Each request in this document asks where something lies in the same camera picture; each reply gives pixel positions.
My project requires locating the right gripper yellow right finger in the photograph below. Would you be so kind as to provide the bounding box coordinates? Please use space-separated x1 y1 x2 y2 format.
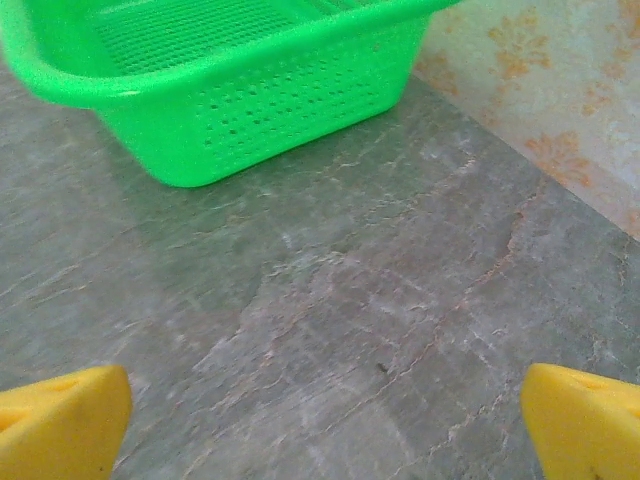
519 363 640 480

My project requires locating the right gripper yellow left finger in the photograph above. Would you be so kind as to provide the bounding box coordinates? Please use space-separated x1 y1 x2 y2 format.
0 364 134 480

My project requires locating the green perforated plastic basket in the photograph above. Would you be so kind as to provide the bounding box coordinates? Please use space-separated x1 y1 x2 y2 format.
0 0 471 190

